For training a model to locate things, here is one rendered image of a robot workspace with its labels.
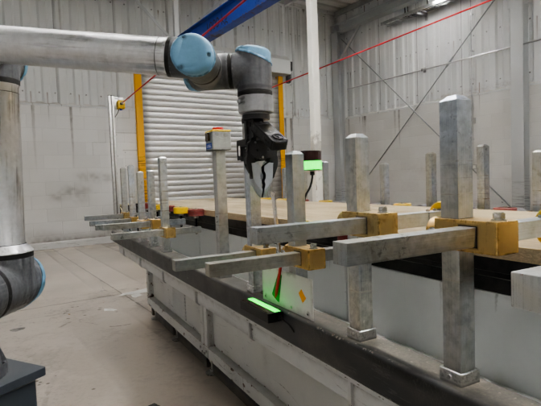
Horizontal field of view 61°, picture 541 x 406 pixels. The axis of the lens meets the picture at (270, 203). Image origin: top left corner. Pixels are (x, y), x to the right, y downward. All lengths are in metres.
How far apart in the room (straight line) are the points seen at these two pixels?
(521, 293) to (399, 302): 0.81
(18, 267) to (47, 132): 7.33
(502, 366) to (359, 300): 0.30
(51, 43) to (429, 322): 1.07
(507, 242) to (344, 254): 0.27
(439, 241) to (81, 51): 0.85
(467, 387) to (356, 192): 0.40
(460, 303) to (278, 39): 10.28
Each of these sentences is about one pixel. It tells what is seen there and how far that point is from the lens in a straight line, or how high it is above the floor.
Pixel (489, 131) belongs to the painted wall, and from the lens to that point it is 9.10.
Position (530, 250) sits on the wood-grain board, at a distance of 0.97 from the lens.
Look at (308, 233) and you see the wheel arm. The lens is 0.85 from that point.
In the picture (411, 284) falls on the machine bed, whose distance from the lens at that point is 1.19.
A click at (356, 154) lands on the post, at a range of 0.96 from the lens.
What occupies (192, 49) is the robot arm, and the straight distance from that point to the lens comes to 1.07.
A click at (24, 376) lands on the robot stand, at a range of 1.30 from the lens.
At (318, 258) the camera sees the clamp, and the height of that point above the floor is 0.85.
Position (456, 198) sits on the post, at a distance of 0.79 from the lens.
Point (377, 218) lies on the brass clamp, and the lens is 0.91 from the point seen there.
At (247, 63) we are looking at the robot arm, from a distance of 1.19.
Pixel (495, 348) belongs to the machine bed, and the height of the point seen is 0.69.
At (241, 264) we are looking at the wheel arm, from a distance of 1.07.
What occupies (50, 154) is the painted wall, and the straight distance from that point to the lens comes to 8.63.
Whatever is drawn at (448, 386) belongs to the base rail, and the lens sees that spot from 0.85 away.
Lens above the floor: 1.05
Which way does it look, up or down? 3 degrees down
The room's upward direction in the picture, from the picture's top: 2 degrees counter-clockwise
